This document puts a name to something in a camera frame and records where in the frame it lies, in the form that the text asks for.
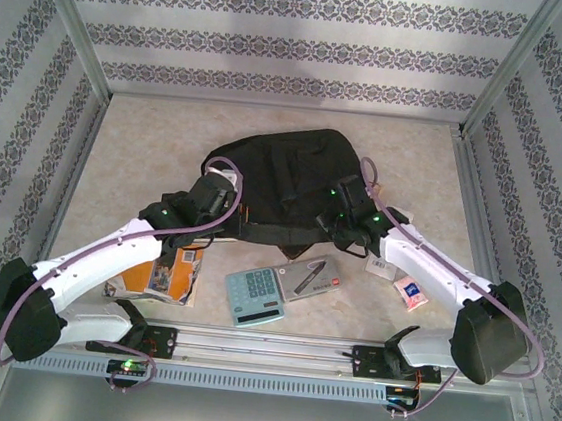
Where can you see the orange paperback book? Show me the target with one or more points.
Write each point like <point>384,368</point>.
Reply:
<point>138,276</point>

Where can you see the black student bag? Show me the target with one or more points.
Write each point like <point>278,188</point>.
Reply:
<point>291,156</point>

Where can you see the white barcode packet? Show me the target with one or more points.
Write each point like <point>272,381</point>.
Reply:
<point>379,268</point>

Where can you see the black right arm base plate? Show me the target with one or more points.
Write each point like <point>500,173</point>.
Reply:
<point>368,363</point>

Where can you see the aluminium mounting rail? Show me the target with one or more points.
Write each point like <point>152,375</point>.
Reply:
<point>266,350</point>

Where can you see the aluminium frame post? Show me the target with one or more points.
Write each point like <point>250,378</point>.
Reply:
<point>512,64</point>
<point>72,17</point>

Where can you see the teal desk calculator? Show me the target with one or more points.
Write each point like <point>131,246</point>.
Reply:
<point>254,298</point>

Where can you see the pink and white tissue packet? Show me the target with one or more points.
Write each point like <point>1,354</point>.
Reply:
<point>410,294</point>

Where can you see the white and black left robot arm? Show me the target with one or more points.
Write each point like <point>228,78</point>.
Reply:
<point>99,262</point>

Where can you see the aluminium side rail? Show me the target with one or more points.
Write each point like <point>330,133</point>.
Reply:
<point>468,165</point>
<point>80,159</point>

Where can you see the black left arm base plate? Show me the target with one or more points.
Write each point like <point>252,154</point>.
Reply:
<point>166,341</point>

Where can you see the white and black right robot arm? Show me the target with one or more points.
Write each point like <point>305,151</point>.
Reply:
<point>431,266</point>

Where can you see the grey pen box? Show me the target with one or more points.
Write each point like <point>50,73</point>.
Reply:
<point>311,276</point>

